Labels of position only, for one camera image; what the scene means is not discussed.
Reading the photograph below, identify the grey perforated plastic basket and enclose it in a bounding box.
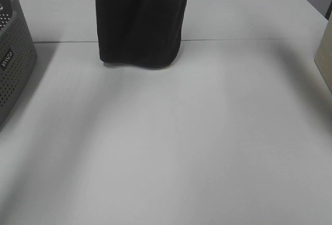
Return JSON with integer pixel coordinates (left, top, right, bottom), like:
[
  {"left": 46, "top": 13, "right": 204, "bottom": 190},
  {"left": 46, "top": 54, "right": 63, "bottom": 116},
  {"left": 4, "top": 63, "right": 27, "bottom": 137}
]
[{"left": 1, "top": 0, "right": 37, "bottom": 124}]

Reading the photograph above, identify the beige box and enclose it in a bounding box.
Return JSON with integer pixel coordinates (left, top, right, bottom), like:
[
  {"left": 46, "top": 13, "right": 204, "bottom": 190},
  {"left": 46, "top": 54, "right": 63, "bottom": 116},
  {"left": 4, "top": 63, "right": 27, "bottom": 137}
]
[{"left": 314, "top": 18, "right": 332, "bottom": 92}]

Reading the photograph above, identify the dark navy towel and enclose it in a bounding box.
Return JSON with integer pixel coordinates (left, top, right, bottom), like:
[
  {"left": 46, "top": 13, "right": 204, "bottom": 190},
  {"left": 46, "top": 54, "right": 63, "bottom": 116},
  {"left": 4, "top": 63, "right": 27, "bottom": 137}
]
[{"left": 95, "top": 0, "right": 187, "bottom": 68}]

